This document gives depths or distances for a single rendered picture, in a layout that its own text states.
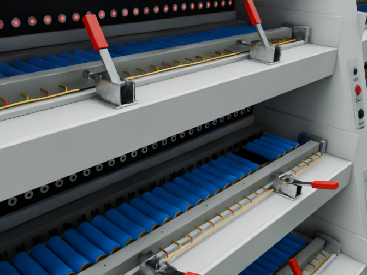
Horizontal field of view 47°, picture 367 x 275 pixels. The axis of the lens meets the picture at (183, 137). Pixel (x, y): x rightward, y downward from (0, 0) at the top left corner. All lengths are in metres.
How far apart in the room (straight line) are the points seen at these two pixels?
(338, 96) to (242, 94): 0.27
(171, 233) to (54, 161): 0.19
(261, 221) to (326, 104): 0.29
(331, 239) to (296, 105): 0.26
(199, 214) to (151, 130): 0.16
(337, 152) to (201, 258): 0.38
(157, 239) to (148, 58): 0.21
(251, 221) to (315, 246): 0.28
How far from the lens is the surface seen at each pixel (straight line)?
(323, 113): 0.80
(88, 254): 0.50
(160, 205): 0.57
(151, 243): 0.50
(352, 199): 0.83
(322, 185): 0.62
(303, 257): 0.81
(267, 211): 0.61
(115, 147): 0.41
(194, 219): 0.54
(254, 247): 0.57
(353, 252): 0.88
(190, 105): 0.47
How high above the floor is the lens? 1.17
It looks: 11 degrees down
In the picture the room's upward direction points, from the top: 12 degrees counter-clockwise
